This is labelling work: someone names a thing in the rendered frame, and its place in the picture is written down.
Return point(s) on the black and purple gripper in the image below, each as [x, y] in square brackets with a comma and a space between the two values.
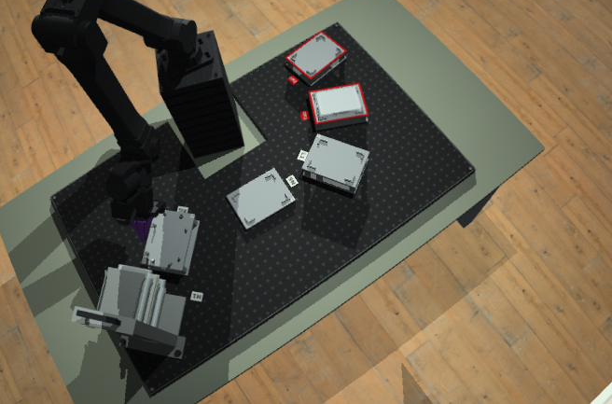
[141, 223]

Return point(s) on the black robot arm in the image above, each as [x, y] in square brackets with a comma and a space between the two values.
[69, 30]

